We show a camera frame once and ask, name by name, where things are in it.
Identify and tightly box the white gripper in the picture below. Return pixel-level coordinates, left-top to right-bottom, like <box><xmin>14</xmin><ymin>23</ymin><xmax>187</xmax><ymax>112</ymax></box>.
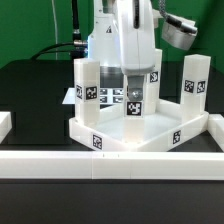
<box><xmin>115</xmin><ymin>0</ymin><xmax>155</xmax><ymax>101</ymax></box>

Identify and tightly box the white desk top tray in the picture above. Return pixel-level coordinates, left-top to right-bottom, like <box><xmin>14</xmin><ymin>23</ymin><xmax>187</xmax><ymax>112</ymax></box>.
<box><xmin>69</xmin><ymin>100</ymin><xmax>209</xmax><ymax>152</ymax></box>

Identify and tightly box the marker tag sheet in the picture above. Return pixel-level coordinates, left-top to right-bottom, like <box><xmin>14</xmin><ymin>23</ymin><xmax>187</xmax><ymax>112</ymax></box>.
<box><xmin>63</xmin><ymin>88</ymin><xmax>124</xmax><ymax>105</ymax></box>

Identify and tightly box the right white barrier block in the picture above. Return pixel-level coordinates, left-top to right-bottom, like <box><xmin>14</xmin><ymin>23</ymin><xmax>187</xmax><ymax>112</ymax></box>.
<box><xmin>208</xmin><ymin>114</ymin><xmax>224</xmax><ymax>152</ymax></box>

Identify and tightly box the white barrier block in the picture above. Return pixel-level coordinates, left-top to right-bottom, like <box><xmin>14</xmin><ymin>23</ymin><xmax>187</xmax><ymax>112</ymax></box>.
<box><xmin>208</xmin><ymin>114</ymin><xmax>224</xmax><ymax>152</ymax></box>
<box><xmin>0</xmin><ymin>112</ymin><xmax>12</xmax><ymax>144</ymax></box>

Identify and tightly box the left white barrier block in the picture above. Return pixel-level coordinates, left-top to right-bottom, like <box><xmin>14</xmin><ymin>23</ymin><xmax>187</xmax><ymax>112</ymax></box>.
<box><xmin>0</xmin><ymin>112</ymin><xmax>12</xmax><ymax>144</ymax></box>

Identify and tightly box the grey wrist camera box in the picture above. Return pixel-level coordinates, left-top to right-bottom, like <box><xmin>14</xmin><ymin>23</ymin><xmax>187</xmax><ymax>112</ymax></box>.
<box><xmin>162</xmin><ymin>22</ymin><xmax>198</xmax><ymax>50</ymax></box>

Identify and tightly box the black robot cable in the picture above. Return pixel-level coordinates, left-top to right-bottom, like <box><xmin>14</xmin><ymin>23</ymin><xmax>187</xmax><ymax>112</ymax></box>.
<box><xmin>30</xmin><ymin>0</ymin><xmax>88</xmax><ymax>61</ymax></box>

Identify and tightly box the thin white cable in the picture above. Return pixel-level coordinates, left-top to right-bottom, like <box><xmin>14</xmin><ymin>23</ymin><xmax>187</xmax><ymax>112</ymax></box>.
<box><xmin>50</xmin><ymin>0</ymin><xmax>59</xmax><ymax>61</ymax></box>

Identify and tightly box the white front rail barrier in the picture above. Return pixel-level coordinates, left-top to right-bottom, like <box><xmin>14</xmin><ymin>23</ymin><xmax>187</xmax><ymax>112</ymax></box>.
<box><xmin>0</xmin><ymin>151</ymin><xmax>224</xmax><ymax>180</ymax></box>

